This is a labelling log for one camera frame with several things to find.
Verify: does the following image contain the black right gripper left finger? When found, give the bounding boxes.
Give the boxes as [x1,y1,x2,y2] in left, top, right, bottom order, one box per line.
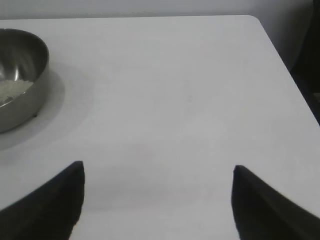
[0,160,86,240]

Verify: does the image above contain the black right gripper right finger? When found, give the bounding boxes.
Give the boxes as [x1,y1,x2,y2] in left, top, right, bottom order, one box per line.
[230,164,320,240]

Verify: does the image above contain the stainless steel mixing bowl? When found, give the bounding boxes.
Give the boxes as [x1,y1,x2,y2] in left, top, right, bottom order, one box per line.
[0,28,50,134]

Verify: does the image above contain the white rice grains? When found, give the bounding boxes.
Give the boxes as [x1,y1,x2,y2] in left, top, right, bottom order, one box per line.
[0,79,35,106]

